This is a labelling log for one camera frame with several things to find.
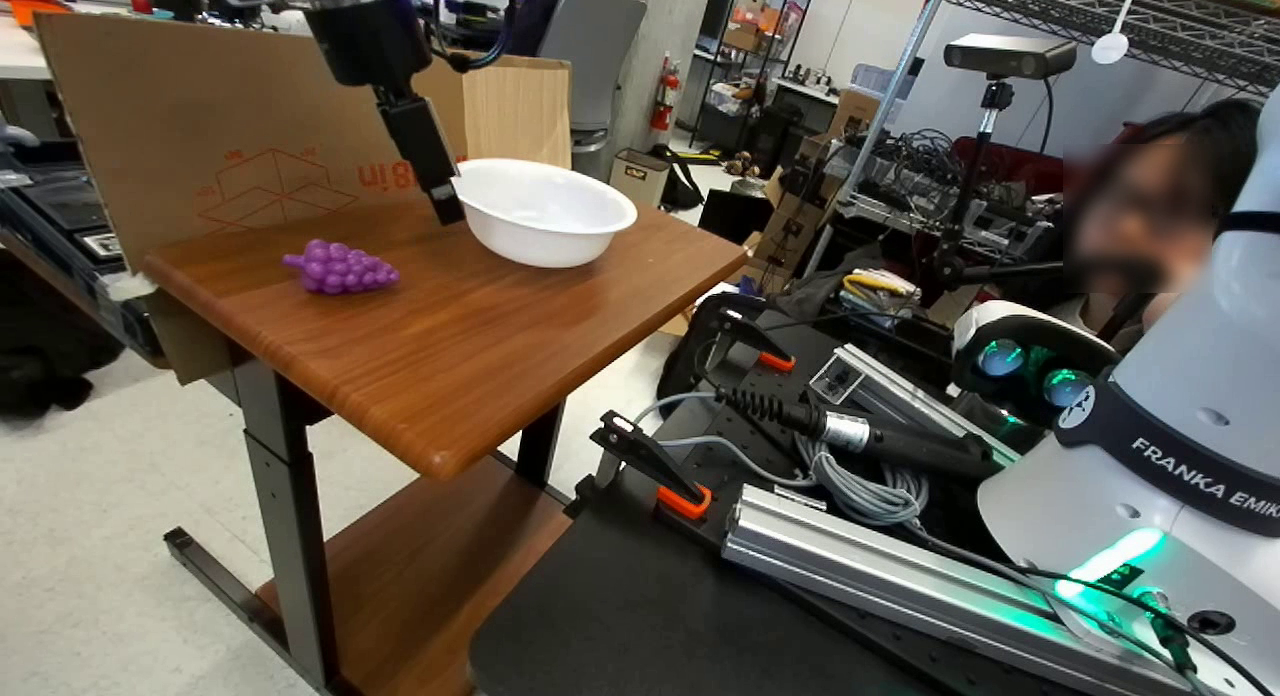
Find purple plastic grapes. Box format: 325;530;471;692
282;239;401;296

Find white bowl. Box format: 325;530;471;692
452;158;638;269

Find brown cardboard panel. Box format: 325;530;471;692
462;56;573;172

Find large cardboard sheet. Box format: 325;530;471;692
35;14;471;387

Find grey office chair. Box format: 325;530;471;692
537;0;648;182

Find small cardboard bin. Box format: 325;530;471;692
609;148;672;210

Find red fire extinguisher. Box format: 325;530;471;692
650;54;684;135

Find black bag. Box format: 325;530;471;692
655;144;707;213

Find black equipment rack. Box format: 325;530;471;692
0;126;166;362

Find black storage shelf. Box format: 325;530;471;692
690;0;819;155

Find black box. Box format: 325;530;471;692
697;187;777;247

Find stack of cardboard boxes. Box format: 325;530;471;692
748;86;883;289

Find black clamp with orange tips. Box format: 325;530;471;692
700;306;798;373
590;411;714;522

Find silver metal box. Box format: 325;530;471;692
808;343;1023;467

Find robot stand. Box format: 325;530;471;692
468;294;1280;696

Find white headset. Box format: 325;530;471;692
950;300;1121;427

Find white round hanging disc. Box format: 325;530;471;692
1090;0;1147;66

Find person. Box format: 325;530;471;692
1055;98;1263;349

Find bundle of coloured cables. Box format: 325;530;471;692
838;267;922;319

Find camera on tripod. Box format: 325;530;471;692
928;33;1079;299

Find black cable plug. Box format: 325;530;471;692
713;384;1003;479

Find coil of grey cable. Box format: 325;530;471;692
632;391;933;529

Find metal wire rack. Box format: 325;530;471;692
803;0;1280;277

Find aluminium rail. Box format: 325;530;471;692
720;481;1216;696

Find black cable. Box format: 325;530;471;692
900;524;1276;696

